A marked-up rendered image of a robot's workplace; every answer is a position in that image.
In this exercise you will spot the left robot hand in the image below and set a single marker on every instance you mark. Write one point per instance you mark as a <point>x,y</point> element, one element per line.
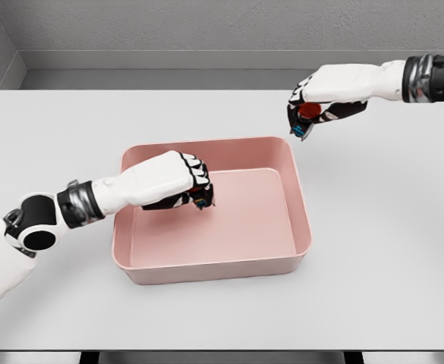
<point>161,178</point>

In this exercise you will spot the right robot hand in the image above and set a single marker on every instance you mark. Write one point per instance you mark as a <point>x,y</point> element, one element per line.
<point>335,85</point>

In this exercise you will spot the red-button industrial switch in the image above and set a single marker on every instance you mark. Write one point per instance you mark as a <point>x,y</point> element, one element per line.
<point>200,198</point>
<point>306,115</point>

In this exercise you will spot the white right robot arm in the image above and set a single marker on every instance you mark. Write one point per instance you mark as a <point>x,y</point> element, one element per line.
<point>426,77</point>

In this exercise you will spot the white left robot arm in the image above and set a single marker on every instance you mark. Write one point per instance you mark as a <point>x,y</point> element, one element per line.
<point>77,201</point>

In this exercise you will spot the pink rectangular basket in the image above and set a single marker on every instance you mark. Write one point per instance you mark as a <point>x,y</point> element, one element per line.
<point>221,227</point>

